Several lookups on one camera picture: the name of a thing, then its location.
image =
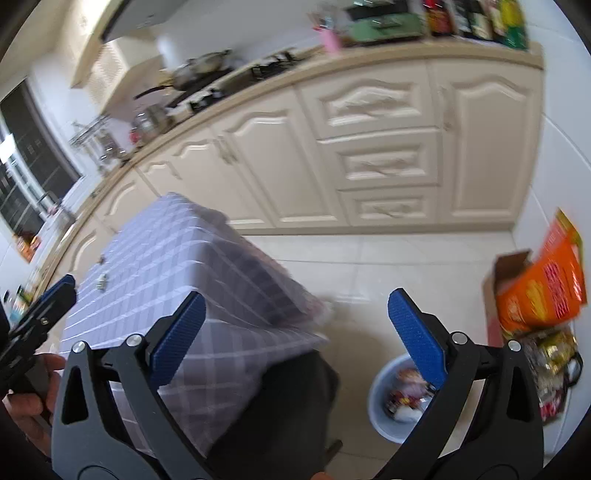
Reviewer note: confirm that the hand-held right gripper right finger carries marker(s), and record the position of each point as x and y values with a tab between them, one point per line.
418	337

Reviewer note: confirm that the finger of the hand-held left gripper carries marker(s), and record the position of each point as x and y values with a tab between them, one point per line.
57	288

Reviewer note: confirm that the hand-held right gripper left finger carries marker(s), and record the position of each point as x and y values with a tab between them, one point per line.
178	337

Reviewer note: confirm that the light blue plastic bin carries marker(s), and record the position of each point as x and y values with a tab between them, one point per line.
383	424

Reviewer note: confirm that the person's left hand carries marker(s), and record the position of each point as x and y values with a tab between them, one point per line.
23	408

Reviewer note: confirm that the small white scrap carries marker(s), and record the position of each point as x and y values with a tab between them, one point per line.
100	280

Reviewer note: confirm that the red snack wrapper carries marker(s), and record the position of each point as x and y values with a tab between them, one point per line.
408	381

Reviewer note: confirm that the cream cabinet door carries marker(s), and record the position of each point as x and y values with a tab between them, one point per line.
83	249
277	161
489	147
194	170
124	198

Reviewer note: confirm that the red and yellow packet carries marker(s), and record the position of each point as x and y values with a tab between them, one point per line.
27	247

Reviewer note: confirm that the brown cardboard box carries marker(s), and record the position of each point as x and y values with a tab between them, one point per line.
491	295

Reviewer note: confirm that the grey checked tablecloth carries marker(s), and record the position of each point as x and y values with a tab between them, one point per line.
184	249

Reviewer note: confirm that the steel faucet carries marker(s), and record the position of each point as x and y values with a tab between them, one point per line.
48	199

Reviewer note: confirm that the cream cabinet drawer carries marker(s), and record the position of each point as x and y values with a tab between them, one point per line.
383	164
392	207
369	101

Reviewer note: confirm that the gold and black snack packet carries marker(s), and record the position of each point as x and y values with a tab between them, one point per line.
549	350

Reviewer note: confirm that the dark cloth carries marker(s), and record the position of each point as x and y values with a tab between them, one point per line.
286	415

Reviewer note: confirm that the large orange bag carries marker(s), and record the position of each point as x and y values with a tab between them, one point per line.
545	286

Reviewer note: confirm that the cream kitchen cabinet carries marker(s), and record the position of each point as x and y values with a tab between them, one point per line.
344	207

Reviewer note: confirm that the dark window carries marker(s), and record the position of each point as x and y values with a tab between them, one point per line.
27	138

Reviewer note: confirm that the steel dish rack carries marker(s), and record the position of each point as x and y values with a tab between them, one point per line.
99	138

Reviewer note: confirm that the steel pot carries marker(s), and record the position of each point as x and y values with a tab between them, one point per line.
150	120

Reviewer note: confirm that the steel frying pan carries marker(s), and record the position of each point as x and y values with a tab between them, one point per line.
203	64

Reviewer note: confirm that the black gas stove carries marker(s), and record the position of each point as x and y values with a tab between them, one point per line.
272	67

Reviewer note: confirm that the range hood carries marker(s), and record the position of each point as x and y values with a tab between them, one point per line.
147	16

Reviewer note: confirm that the pink cup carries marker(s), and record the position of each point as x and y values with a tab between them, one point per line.
332	44

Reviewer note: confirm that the green storage box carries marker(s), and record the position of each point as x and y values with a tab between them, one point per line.
383	30

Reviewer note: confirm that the row of condiment bottles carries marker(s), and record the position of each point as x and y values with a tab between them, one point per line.
475	21

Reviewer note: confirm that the cream wall cabinet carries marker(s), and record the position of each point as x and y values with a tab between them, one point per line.
87	41

